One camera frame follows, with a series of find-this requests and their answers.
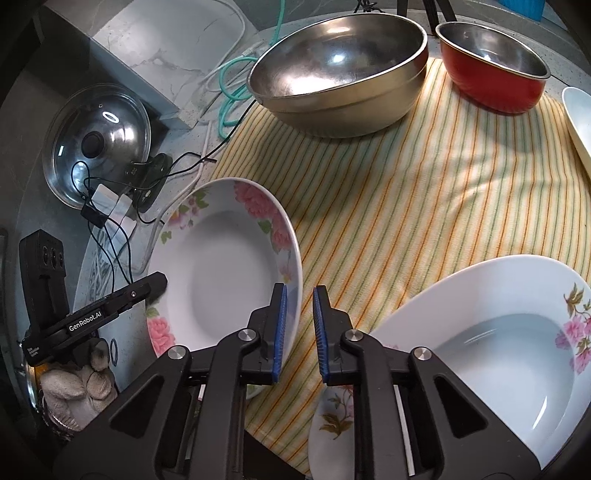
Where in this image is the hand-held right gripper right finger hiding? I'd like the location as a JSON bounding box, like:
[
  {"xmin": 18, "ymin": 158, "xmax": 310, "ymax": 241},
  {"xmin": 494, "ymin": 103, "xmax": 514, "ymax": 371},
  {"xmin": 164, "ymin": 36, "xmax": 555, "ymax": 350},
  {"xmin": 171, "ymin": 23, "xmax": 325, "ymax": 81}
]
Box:
[{"xmin": 312, "ymin": 285, "xmax": 541, "ymax": 480}]

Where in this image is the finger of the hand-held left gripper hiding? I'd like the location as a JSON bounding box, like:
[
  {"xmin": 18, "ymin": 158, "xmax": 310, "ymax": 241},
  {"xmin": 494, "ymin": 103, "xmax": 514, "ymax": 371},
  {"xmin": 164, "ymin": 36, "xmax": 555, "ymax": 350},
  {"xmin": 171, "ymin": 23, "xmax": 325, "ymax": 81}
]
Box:
[{"xmin": 98, "ymin": 271, "xmax": 168, "ymax": 318}]

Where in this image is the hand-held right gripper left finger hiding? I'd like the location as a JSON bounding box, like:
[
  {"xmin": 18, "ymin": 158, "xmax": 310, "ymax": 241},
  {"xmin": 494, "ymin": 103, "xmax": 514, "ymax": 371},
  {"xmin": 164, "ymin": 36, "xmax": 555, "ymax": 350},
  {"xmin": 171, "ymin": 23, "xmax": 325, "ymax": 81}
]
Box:
[{"xmin": 53, "ymin": 282, "xmax": 289, "ymax": 480}]

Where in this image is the pink peony rim plate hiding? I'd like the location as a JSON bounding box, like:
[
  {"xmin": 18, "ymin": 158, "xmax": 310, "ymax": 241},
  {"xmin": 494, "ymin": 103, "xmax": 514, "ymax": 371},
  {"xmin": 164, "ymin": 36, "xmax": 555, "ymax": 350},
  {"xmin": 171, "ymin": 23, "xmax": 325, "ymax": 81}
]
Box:
[{"xmin": 147, "ymin": 178, "xmax": 304, "ymax": 400}]

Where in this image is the white blossom branch plate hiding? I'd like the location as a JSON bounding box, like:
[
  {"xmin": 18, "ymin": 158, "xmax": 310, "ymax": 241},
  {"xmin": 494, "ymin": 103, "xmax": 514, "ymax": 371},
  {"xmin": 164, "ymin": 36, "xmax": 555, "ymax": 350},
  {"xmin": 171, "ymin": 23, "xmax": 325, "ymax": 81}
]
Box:
[{"xmin": 369, "ymin": 254, "xmax": 591, "ymax": 472}]

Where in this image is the large steel bowl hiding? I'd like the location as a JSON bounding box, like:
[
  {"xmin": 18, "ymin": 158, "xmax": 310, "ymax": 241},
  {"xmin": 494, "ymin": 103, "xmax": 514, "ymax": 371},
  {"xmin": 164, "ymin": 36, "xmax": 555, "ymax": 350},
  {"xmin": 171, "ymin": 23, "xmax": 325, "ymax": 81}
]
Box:
[{"xmin": 246, "ymin": 13, "xmax": 429, "ymax": 138}]

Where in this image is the red steel bowl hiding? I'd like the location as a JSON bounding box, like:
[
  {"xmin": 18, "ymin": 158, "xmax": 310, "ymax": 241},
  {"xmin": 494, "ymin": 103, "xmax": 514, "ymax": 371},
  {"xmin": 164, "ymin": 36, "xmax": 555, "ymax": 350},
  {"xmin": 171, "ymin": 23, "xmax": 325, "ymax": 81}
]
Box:
[{"xmin": 435, "ymin": 21, "xmax": 551, "ymax": 114}]

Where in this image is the plain white bowl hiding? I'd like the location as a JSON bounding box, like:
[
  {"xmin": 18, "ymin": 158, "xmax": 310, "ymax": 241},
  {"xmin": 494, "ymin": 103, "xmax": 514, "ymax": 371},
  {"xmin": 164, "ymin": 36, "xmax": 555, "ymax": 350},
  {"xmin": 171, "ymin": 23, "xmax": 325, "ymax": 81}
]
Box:
[{"xmin": 561, "ymin": 87, "xmax": 591, "ymax": 178}]

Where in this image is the person's left hand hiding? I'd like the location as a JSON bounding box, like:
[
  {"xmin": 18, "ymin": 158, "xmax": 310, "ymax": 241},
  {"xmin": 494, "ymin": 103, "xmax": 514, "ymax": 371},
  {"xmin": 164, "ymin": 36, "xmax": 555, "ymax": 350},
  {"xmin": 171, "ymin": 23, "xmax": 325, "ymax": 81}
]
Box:
[{"xmin": 39, "ymin": 339, "xmax": 116, "ymax": 432}]

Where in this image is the white power adapter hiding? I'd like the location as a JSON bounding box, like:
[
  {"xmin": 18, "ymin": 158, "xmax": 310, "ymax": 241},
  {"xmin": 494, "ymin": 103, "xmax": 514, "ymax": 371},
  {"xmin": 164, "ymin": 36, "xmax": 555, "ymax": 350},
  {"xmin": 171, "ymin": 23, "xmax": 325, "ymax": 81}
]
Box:
[{"xmin": 90, "ymin": 185, "xmax": 137, "ymax": 232}]

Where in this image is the black clamp holder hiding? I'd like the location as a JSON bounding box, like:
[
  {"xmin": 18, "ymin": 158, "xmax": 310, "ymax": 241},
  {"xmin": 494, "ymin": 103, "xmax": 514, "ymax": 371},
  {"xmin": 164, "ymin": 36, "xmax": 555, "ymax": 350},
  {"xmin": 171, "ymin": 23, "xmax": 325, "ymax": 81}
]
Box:
[{"xmin": 124, "ymin": 154, "xmax": 172, "ymax": 213}]

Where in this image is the glass pot lid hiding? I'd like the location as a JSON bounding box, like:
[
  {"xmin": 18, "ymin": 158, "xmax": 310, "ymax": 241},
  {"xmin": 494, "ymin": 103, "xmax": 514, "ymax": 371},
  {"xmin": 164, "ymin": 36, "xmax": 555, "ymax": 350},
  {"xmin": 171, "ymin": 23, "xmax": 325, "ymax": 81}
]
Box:
[{"xmin": 41, "ymin": 83, "xmax": 152, "ymax": 208}]

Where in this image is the yellow striped cloth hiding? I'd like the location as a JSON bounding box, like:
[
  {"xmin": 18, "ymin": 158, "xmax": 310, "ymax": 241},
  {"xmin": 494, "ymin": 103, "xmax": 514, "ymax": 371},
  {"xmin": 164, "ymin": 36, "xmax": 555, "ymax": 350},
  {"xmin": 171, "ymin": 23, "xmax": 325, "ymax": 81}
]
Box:
[{"xmin": 210, "ymin": 58, "xmax": 591, "ymax": 476}]

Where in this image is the black tripod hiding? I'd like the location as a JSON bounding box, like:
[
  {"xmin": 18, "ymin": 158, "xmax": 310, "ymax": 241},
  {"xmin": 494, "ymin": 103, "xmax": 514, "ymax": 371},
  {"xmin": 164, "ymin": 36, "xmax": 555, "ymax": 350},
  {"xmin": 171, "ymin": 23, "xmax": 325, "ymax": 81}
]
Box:
[{"xmin": 353, "ymin": 0, "xmax": 458, "ymax": 24}]

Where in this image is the black cable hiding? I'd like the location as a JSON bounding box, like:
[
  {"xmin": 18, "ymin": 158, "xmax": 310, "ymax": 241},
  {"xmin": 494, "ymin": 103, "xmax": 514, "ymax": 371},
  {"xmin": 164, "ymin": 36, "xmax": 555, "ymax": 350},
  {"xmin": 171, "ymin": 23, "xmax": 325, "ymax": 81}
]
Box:
[{"xmin": 71, "ymin": 152, "xmax": 218, "ymax": 282}]

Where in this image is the white cable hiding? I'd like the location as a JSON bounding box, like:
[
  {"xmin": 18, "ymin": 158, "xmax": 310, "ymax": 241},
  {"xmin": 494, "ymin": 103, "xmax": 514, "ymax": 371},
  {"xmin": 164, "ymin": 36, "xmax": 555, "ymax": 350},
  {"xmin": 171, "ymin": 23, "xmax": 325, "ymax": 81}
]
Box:
[
  {"xmin": 143, "ymin": 117, "xmax": 215, "ymax": 278},
  {"xmin": 201, "ymin": 0, "xmax": 264, "ymax": 116}
]

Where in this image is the green hose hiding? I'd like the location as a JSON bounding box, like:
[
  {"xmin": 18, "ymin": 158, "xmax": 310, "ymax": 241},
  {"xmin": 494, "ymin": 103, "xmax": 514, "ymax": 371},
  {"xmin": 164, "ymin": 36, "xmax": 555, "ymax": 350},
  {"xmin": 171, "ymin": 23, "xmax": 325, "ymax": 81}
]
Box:
[{"xmin": 217, "ymin": 0, "xmax": 287, "ymax": 139}]

